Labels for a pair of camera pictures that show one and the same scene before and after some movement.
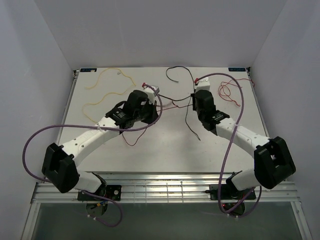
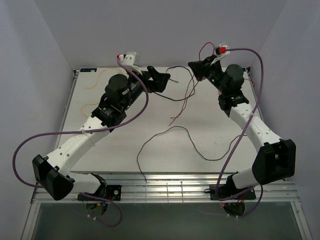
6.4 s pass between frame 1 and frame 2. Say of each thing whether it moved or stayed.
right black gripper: moved
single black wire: moved
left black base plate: stayed
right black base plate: stayed
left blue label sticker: stayed
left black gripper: moved
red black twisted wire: moved
